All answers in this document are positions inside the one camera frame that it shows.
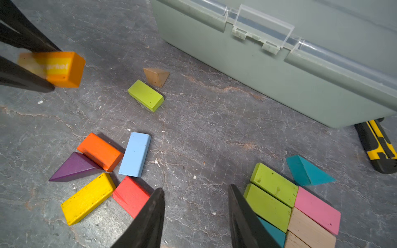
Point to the tan rectangular block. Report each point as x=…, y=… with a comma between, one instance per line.
x=292, y=241

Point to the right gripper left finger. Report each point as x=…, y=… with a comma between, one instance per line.
x=146, y=229

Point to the light blue block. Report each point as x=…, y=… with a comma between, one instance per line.
x=135, y=154

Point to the green block top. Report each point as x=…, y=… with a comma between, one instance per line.
x=145, y=95

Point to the red block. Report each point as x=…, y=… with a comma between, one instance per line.
x=132, y=194

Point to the yellow black screwdriver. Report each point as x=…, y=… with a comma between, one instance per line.
x=378, y=146

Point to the teal triangle block top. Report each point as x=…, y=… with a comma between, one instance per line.
x=307, y=174

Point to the purple triangle block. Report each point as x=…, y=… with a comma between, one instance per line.
x=76, y=166

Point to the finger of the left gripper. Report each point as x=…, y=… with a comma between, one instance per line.
x=19, y=32
x=13, y=75

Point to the green block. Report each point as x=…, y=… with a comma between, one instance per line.
x=145, y=95
x=274, y=184
x=267, y=207

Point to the orange yellow supermarket block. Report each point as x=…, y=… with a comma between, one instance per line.
x=62, y=69

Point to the pink block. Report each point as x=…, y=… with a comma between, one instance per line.
x=319, y=211

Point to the translucent plastic storage box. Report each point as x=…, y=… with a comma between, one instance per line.
x=333, y=61

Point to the small tan cube block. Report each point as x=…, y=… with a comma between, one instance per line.
x=156, y=76

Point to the teal rectangular block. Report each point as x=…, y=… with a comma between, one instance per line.
x=278, y=235

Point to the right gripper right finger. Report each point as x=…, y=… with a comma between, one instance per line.
x=246, y=229

